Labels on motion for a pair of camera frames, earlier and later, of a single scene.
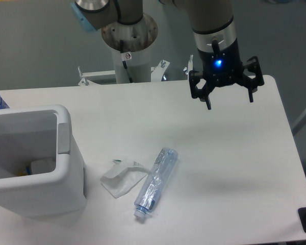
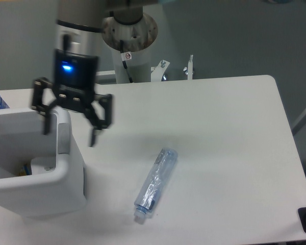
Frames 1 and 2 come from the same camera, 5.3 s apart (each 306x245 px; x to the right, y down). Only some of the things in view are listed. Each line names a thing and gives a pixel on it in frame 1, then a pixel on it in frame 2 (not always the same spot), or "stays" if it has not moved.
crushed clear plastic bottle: [151, 189] stays
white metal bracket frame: [156, 73] stays
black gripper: [222, 68] to [75, 81]
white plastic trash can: [35, 169] stays
